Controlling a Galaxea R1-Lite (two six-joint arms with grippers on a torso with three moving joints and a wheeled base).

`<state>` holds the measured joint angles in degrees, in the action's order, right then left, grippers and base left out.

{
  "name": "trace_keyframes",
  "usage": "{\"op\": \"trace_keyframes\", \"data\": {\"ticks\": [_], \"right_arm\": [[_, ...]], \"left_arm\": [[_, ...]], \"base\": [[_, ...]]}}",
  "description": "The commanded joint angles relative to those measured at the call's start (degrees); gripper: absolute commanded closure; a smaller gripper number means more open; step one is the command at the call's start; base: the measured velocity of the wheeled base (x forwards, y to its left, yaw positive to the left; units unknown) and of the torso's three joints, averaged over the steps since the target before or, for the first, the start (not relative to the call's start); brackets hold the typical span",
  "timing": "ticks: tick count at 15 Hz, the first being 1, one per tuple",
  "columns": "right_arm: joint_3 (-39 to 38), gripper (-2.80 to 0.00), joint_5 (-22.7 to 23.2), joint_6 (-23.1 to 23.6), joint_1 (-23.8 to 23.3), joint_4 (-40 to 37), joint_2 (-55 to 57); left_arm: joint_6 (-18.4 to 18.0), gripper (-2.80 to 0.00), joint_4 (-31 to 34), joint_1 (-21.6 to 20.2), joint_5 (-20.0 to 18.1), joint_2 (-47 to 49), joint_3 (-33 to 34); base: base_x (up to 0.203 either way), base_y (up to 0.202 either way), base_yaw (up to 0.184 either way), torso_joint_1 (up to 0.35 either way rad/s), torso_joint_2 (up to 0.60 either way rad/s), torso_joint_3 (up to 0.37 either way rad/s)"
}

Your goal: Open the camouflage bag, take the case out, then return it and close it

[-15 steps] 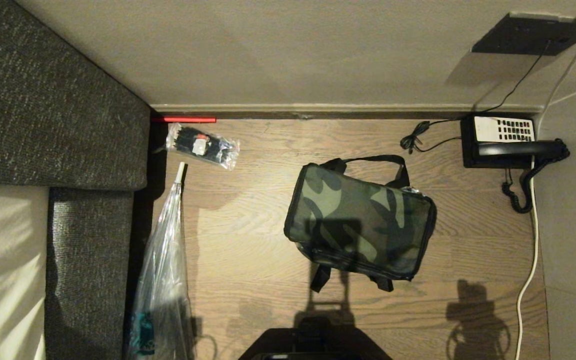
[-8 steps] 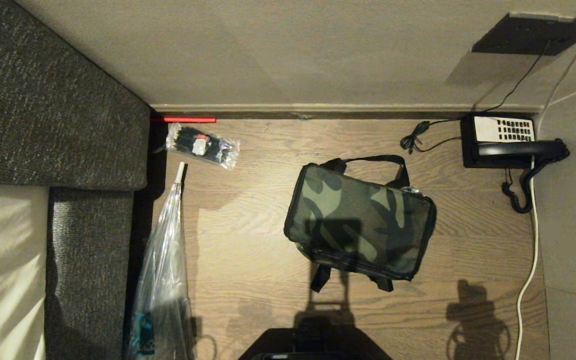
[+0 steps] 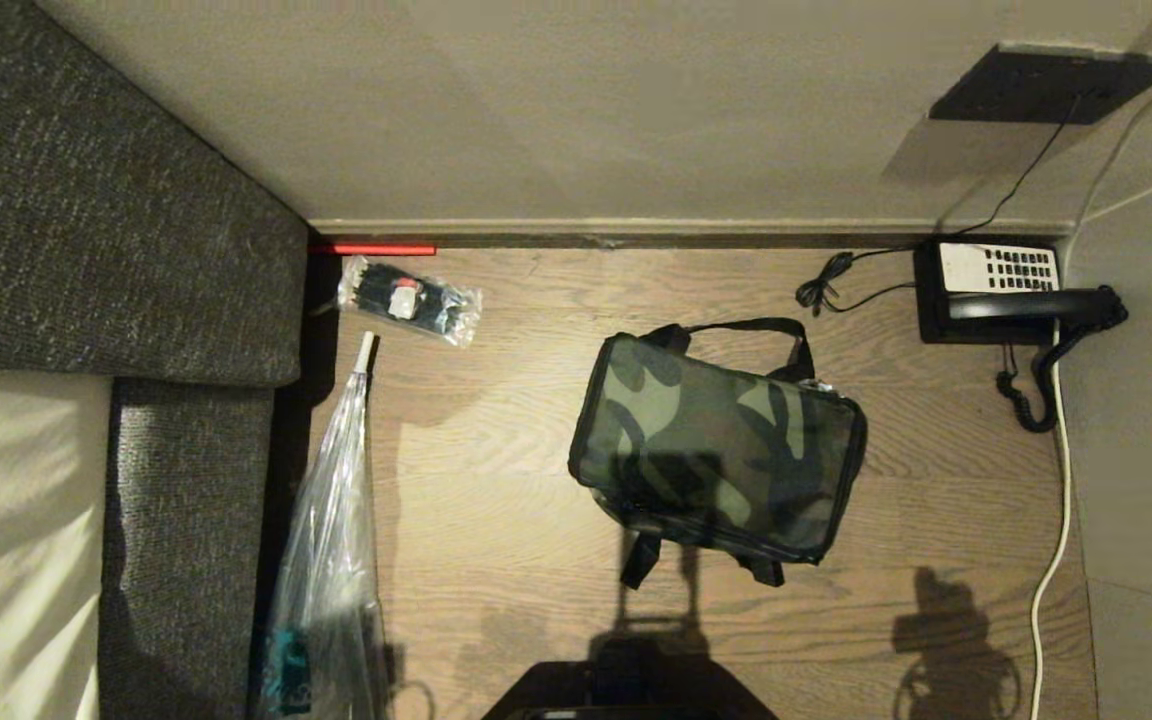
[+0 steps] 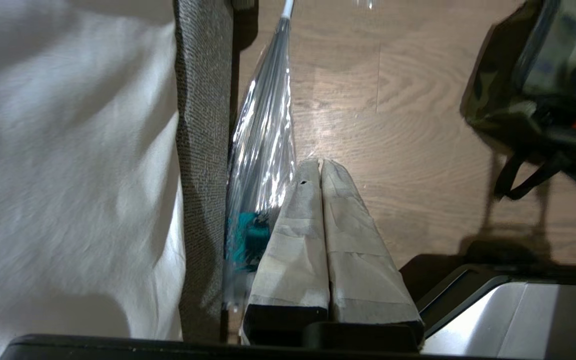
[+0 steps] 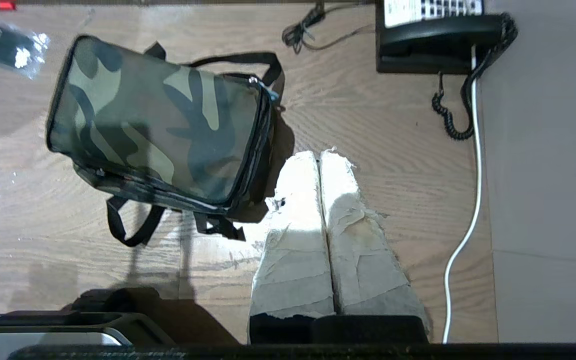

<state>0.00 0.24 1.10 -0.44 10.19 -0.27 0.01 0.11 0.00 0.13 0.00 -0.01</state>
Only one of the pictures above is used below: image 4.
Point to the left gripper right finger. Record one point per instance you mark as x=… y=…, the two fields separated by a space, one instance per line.
x=358 y=250

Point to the grey fabric bed frame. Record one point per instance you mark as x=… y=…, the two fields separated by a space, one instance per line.
x=203 y=165

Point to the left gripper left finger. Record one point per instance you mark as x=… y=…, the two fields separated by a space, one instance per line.
x=293 y=250

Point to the white bed sheet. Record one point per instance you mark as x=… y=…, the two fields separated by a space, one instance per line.
x=68 y=170

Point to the camouflage bag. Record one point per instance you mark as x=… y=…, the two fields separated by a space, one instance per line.
x=543 y=95

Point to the plastic wrapped broom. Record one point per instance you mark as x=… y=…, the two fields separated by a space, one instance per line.
x=260 y=150

